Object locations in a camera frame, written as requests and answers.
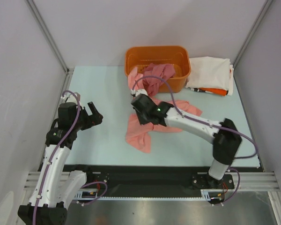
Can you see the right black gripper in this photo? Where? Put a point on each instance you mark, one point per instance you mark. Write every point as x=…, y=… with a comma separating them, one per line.
x=142, y=120

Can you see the dark pink t-shirt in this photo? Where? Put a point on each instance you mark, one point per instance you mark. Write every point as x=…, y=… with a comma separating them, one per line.
x=163, y=71

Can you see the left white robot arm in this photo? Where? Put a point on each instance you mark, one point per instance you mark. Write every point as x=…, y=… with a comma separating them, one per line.
x=50, y=200

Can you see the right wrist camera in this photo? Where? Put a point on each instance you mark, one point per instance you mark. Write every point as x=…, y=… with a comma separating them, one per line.
x=142, y=103

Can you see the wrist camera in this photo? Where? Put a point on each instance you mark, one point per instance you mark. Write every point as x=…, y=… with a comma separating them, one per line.
x=67, y=110
x=142, y=103

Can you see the aluminium frame rail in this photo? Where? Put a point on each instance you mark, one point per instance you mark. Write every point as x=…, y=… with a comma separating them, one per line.
x=249, y=181

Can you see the white slotted cable duct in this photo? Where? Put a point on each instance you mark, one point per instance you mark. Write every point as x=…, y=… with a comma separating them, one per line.
x=205, y=196

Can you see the light pink t-shirt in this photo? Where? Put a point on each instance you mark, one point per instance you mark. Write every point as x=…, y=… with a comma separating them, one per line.
x=137, y=135

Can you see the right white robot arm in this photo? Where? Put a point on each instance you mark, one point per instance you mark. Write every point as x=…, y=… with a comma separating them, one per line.
x=223, y=135

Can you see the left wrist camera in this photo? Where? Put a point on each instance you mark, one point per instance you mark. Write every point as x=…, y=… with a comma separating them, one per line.
x=67, y=110

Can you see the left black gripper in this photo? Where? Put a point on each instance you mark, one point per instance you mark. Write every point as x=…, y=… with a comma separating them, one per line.
x=95, y=119

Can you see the orange plastic basket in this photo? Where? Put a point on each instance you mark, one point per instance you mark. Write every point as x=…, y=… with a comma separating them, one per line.
x=142, y=56

